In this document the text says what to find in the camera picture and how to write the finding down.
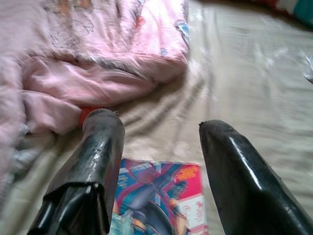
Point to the pink cartoon print quilt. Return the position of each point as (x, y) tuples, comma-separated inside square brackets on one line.
[(73, 73)]

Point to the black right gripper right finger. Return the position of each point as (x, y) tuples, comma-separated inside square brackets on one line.
[(239, 176)]

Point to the colourful comic magazine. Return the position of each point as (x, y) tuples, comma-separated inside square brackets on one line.
[(159, 191)]

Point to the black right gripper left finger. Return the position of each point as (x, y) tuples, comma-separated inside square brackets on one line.
[(97, 151)]

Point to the white crumpled cloth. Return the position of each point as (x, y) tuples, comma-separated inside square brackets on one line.
[(310, 71)]

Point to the beige floral bed sheet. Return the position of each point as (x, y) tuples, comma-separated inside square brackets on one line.
[(244, 98)]

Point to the red teal striped bolster pillow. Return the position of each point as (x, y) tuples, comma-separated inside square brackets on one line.
[(303, 12)]

